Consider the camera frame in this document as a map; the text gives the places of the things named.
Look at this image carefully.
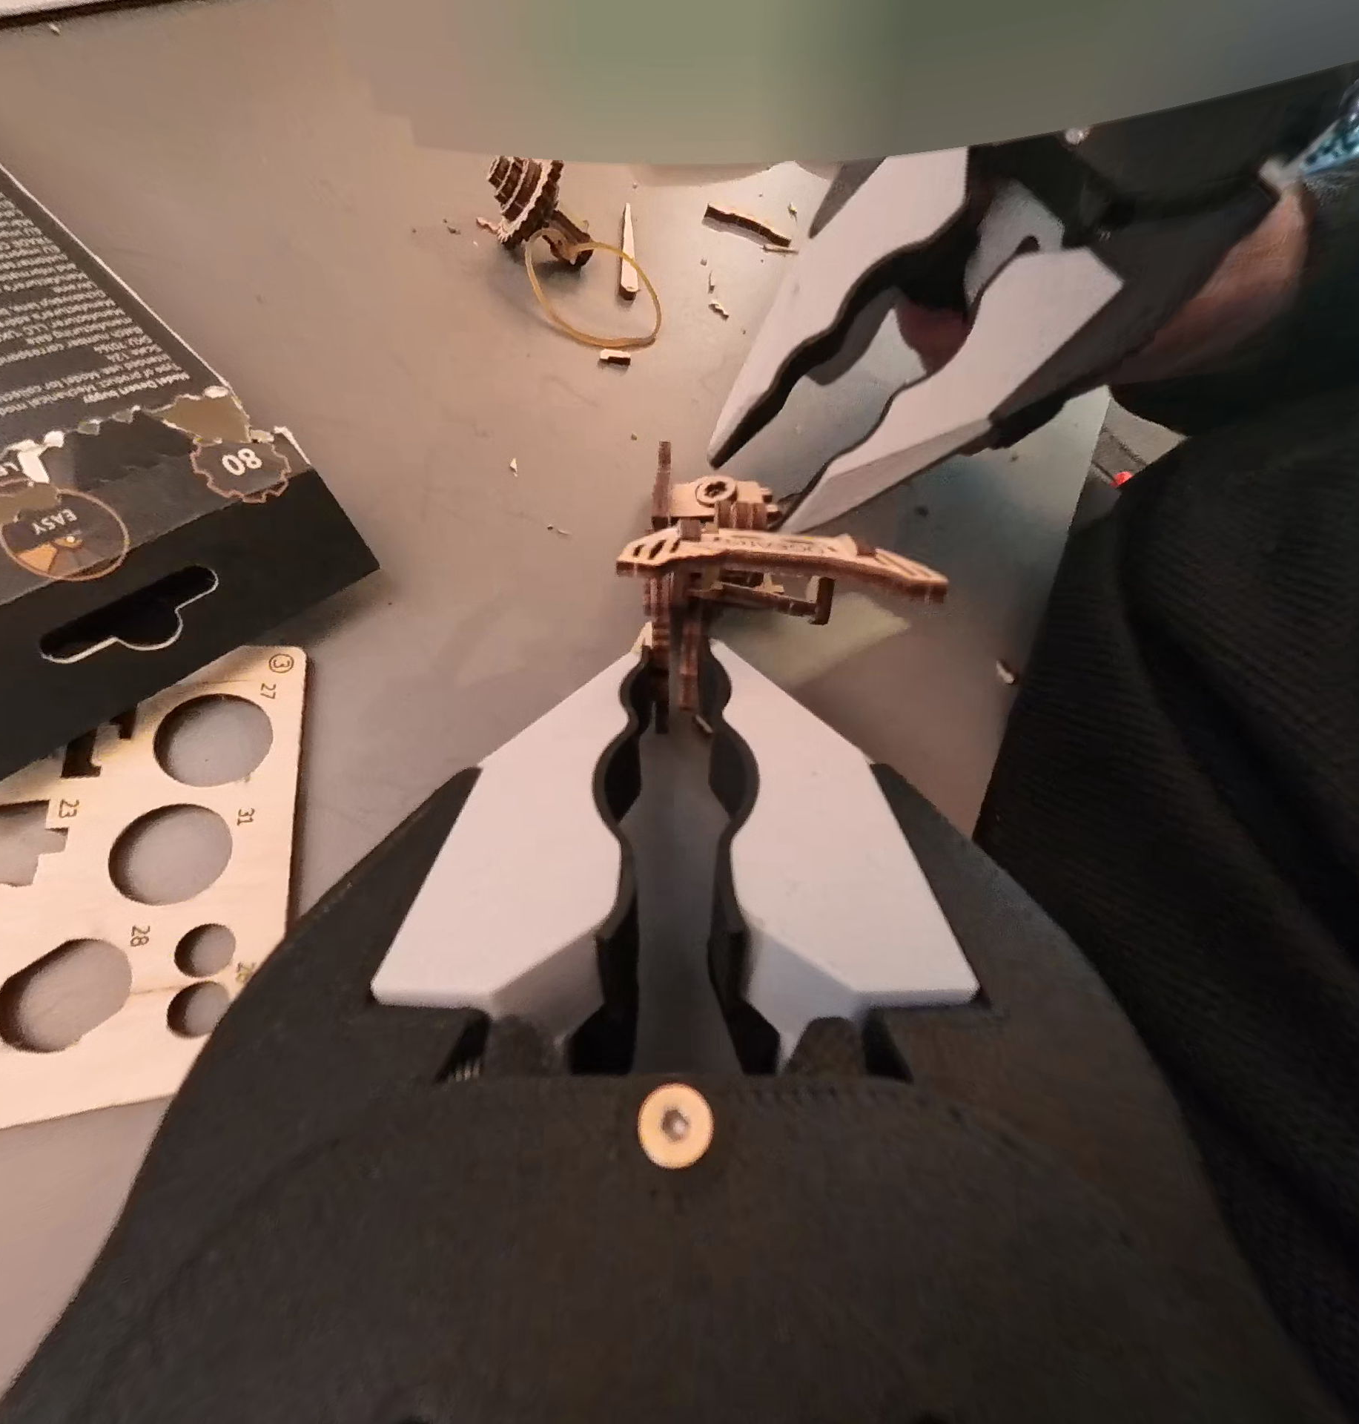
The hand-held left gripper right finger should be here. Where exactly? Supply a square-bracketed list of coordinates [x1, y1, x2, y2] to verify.
[710, 645, 980, 1069]

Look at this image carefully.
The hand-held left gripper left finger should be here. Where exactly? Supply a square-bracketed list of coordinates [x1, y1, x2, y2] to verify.
[368, 648, 654, 1071]

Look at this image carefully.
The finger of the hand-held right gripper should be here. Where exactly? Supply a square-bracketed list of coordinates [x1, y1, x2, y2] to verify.
[707, 154, 972, 467]
[788, 246, 1125, 529]

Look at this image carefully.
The thin wooden lever part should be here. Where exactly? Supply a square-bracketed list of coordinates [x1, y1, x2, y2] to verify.
[704, 202, 796, 248]

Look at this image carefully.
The wooden buggy model assembly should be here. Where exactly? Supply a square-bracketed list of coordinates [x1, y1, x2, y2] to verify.
[615, 442, 950, 736]

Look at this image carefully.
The person's right forearm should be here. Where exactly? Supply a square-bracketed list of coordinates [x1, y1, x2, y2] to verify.
[1117, 183, 1359, 437]

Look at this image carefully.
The person's right hand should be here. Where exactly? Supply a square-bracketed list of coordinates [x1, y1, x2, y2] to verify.
[1122, 191, 1322, 388]

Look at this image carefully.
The tan rubber band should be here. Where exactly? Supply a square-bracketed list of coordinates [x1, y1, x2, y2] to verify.
[522, 235, 662, 348]

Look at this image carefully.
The stepped wooden gear stack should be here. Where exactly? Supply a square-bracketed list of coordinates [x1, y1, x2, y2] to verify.
[487, 156, 594, 268]

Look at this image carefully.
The person's dark clothing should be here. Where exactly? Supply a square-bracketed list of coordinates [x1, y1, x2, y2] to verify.
[972, 423, 1359, 1424]

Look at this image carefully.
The laser-cut plywood part sheet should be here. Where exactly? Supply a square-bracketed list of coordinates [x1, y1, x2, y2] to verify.
[0, 645, 308, 1136]

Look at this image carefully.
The black cardboard box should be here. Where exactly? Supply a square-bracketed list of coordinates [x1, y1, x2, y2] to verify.
[0, 133, 379, 796]

